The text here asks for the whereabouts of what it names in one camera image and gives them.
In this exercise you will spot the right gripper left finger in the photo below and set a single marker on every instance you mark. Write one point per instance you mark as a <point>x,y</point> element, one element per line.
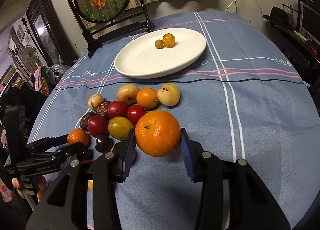
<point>64,205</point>

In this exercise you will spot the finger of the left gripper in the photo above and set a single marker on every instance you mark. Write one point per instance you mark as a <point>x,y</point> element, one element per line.
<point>58,157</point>
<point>44,144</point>

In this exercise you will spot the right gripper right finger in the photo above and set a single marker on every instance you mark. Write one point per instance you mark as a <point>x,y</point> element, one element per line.
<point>251,204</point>

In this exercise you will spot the large orange mandarin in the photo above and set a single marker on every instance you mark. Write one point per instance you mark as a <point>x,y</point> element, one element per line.
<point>78,135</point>

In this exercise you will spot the red cherry tomato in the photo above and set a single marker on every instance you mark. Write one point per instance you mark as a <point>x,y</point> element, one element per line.
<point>85,161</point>
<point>134,113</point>

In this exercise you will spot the large red plum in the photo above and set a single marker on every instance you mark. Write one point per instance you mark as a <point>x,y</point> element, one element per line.
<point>97,125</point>

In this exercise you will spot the dark cherry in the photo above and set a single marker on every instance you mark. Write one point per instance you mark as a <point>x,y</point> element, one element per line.
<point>104,144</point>

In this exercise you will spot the pale melon purple stripe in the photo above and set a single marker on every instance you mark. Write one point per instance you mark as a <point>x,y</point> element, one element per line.
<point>94,101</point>

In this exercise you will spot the green-orange tomato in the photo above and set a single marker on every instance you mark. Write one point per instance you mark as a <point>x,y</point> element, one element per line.
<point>119,128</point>

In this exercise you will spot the smaller red plum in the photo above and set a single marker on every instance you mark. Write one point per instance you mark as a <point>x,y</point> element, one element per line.
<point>117,109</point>

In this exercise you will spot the mandarin with dark spots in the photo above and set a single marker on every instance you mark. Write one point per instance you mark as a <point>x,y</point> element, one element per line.
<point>157,133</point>

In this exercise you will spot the small spotted pale fruit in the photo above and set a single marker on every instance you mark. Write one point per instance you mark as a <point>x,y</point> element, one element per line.
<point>169,94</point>

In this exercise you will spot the small green-yellow longan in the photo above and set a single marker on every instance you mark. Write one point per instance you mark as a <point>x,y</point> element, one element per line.
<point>159,44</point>

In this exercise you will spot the small orange kumquat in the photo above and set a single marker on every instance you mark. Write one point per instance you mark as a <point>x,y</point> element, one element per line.
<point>168,40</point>

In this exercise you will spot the smooth orange fruit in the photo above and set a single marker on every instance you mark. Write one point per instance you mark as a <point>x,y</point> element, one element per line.
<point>135,156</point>

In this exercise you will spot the clear plastic bag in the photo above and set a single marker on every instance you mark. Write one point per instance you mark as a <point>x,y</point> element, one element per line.
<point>57,70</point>

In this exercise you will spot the standing fan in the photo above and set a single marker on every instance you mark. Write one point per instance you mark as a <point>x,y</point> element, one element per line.
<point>28,56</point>

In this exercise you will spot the beige passion fruit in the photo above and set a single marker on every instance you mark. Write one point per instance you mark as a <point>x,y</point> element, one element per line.
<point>127,93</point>

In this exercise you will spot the blue striped tablecloth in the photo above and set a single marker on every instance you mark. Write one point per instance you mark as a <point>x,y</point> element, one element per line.
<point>241,99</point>

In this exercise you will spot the dark framed painting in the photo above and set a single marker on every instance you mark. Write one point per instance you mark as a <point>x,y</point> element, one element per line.
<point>49,34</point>

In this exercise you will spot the round orange fruit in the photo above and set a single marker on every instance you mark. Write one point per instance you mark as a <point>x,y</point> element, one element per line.
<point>147,98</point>

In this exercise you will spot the white round plate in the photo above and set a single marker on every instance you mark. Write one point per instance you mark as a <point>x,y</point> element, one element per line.
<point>142,60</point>

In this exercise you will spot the black framed goldfish screen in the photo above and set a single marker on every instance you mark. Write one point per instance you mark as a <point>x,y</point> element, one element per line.
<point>102,21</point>

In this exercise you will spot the black equipment shelf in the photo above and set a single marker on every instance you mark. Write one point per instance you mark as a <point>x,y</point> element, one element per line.
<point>300,49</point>

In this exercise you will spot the black hat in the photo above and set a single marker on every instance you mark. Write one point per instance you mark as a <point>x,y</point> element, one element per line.
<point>279,18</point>

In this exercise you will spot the computer monitor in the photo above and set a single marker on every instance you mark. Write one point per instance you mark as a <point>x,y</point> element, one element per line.
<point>310,22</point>

